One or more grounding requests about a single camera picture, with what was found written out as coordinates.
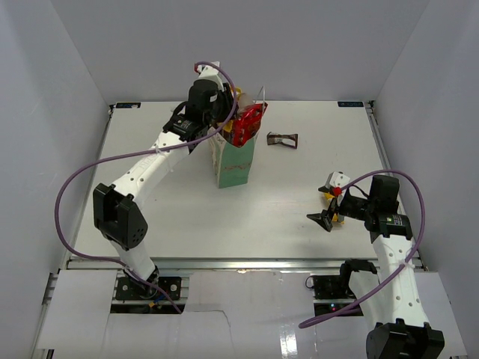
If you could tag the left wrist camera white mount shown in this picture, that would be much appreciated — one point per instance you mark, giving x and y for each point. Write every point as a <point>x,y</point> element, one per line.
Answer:
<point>209,73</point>

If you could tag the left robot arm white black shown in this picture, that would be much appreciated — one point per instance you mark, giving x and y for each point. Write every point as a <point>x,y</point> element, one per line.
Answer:
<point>117,207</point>

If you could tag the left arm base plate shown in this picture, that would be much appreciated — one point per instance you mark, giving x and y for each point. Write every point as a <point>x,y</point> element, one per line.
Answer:
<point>129,290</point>

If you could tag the blue label left corner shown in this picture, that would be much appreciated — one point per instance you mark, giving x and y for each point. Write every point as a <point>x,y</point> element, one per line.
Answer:
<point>127,105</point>

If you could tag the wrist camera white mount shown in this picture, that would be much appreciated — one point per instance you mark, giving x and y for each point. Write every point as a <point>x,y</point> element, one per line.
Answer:
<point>337,180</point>
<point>209,73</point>

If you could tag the blue label corner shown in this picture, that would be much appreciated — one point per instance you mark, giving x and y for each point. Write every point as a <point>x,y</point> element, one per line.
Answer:
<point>127,105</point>
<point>350,104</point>

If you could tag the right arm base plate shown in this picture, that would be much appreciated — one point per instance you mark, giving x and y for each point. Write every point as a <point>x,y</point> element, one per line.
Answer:
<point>329,294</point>

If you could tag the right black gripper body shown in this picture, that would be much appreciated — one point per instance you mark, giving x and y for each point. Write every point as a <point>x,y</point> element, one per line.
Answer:
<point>355,207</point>

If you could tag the green white paper bag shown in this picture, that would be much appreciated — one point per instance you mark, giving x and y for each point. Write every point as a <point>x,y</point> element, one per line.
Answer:
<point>232,164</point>

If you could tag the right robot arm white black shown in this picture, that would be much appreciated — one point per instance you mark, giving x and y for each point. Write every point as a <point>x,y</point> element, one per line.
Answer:
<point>385,293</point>

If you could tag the blue label right corner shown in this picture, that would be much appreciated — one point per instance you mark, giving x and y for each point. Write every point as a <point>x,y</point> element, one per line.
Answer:
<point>350,104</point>

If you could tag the red cookie snack bag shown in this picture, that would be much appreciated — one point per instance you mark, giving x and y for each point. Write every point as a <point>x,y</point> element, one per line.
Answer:
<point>247,124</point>

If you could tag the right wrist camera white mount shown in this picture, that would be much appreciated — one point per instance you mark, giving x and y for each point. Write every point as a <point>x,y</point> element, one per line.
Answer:
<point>337,180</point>

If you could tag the aluminium front rail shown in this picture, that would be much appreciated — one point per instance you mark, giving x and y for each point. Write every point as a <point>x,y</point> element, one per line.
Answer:
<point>221,264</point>

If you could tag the brown bar wrapper far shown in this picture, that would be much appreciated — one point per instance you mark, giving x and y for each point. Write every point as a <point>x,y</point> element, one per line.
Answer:
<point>286,140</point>

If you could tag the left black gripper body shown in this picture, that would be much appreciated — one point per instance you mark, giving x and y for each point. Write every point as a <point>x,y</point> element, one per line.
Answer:
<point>223,110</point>

